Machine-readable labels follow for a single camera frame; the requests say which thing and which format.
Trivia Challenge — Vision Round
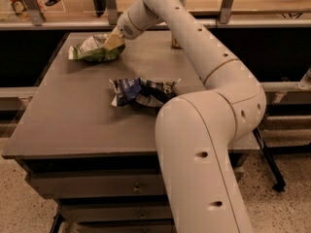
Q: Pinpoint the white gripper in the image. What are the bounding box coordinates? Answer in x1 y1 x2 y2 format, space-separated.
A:
103 12 142 50

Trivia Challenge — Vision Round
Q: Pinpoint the green chip bag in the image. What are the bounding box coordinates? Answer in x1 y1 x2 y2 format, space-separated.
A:
68 33 125 63

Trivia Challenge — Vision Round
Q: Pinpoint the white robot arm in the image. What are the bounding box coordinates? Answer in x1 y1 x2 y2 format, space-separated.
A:
114 0 266 233

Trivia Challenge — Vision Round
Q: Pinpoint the blue chip bag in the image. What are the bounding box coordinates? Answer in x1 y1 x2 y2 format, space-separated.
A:
110 78 177 108

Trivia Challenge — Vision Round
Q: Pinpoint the wooden shelf counter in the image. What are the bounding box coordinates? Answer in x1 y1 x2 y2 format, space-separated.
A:
0 0 311 30

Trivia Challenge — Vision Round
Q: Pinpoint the gold soda can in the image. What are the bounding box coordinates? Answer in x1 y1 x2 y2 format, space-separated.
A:
171 36 181 49

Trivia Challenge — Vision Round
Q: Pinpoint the small black object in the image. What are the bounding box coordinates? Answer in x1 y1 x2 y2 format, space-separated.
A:
45 0 59 7

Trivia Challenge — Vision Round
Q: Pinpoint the grey drawer cabinet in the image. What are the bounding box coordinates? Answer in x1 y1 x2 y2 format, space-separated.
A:
1 31 260 233

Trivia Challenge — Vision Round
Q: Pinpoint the orange snack package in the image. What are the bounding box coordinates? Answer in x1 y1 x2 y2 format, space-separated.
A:
0 0 47 21

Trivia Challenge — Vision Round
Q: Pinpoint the bottom drawer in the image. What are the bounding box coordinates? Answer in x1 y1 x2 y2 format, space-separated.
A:
76 219 177 233

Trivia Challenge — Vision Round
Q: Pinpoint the black metal leg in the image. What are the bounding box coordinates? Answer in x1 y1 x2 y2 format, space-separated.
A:
253 128 286 192

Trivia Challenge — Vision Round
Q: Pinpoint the top drawer with handle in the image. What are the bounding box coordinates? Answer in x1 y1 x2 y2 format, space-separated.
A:
26 167 245 199

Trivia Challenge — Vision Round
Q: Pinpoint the drawer with handle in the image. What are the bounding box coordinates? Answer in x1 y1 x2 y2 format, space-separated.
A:
59 200 172 223
26 167 245 199

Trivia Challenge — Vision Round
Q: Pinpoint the middle drawer with handle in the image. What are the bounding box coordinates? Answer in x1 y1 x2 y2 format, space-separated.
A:
59 200 172 223

